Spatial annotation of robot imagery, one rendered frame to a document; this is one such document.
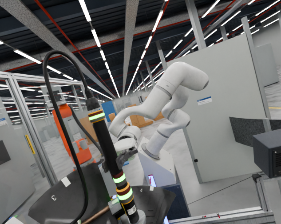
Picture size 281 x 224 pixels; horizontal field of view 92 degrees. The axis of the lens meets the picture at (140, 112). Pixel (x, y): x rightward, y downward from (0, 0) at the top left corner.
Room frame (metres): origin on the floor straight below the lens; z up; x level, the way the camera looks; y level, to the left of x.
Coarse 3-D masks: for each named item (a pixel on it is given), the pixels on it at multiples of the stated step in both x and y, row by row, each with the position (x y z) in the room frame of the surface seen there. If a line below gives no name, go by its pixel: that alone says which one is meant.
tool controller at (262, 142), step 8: (256, 136) 0.66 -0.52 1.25; (264, 136) 0.64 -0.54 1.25; (272, 136) 0.62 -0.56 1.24; (280, 136) 0.61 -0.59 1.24; (256, 144) 0.66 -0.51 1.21; (264, 144) 0.60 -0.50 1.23; (272, 144) 0.59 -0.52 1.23; (280, 144) 0.57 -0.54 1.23; (256, 152) 0.68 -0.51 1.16; (264, 152) 0.61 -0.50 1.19; (272, 152) 0.58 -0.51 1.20; (280, 152) 0.57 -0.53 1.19; (256, 160) 0.69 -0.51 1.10; (264, 160) 0.63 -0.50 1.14; (272, 160) 0.59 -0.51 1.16; (280, 160) 0.58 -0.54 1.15; (264, 168) 0.64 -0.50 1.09; (272, 168) 0.60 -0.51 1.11; (280, 168) 0.60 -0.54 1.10; (272, 176) 0.62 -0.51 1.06
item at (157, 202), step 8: (136, 192) 0.61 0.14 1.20; (144, 192) 0.60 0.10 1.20; (152, 192) 0.60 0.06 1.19; (160, 192) 0.60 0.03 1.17; (168, 192) 0.60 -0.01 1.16; (136, 200) 0.57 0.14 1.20; (144, 200) 0.56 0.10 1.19; (152, 200) 0.55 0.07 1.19; (160, 200) 0.55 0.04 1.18; (168, 200) 0.55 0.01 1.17; (144, 208) 0.52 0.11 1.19; (152, 208) 0.51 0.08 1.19; (160, 208) 0.50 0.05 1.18; (168, 208) 0.50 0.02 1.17; (152, 216) 0.47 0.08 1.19; (160, 216) 0.47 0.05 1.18
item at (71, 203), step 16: (96, 176) 0.47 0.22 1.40; (48, 192) 0.41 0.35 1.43; (64, 192) 0.42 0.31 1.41; (80, 192) 0.42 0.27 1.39; (96, 192) 0.43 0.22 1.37; (32, 208) 0.38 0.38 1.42; (48, 208) 0.38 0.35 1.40; (64, 208) 0.39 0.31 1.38; (80, 208) 0.39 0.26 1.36; (96, 208) 0.39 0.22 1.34
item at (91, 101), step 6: (90, 90) 0.39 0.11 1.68; (90, 96) 0.39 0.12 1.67; (90, 102) 0.38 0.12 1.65; (96, 102) 0.39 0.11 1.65; (90, 108) 0.38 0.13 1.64; (126, 204) 0.38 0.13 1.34; (132, 204) 0.38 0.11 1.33; (126, 210) 0.38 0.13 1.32; (132, 210) 0.38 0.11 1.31; (132, 216) 0.38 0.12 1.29; (138, 216) 0.39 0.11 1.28; (132, 222) 0.38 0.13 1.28
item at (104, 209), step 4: (104, 208) 0.36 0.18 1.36; (108, 208) 0.36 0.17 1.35; (96, 212) 0.36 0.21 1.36; (100, 212) 0.36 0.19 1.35; (104, 212) 0.36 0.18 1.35; (92, 216) 0.35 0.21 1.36; (96, 216) 0.35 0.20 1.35; (84, 220) 0.34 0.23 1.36; (88, 220) 0.34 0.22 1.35; (92, 220) 0.34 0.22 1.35
